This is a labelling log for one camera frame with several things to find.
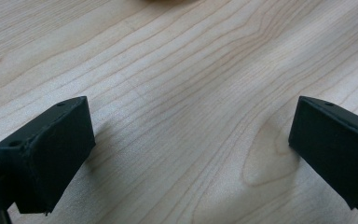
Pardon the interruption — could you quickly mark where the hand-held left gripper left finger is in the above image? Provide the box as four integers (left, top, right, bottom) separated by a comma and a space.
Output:
0, 95, 96, 216

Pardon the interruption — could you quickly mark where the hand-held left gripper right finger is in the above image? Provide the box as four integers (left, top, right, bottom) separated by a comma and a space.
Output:
288, 95, 358, 212

